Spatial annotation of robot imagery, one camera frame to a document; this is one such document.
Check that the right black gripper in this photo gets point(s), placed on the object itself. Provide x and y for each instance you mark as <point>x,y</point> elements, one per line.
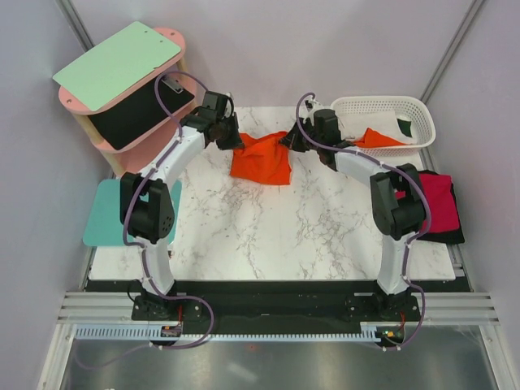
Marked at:
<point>292,140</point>

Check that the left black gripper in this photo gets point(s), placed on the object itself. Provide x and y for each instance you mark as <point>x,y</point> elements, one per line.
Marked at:
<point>235,142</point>

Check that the orange t shirt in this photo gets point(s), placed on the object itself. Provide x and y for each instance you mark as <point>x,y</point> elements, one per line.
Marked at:
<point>262,160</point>
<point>372,139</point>

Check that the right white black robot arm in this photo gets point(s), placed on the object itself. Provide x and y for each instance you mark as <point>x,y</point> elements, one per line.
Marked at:
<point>399,206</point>

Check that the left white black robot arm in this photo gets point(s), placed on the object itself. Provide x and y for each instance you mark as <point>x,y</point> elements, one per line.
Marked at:
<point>155,302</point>

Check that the dark green cloth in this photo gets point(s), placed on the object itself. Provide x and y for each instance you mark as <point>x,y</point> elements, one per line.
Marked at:
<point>405,127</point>

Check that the pink two tier shelf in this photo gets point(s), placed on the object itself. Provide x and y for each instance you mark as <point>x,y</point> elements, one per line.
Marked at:
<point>145,148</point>

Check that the white plastic laundry basket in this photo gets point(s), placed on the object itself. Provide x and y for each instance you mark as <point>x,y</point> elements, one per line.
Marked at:
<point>408,108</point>

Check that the black clipboard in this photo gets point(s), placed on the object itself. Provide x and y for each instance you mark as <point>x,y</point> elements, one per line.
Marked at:
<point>138,113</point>

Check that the mint green board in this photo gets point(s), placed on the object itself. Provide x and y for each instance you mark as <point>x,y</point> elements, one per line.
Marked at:
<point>129,57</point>

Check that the teal cutting board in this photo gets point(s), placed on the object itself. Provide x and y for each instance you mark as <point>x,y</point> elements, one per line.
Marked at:
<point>101,219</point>

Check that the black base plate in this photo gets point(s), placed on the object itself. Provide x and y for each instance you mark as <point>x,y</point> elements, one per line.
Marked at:
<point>270,307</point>

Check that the white cable duct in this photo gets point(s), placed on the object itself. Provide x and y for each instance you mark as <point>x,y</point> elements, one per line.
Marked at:
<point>160,333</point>

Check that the aluminium frame rail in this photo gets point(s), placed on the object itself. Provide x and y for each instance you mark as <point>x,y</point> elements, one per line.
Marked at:
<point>439,308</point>

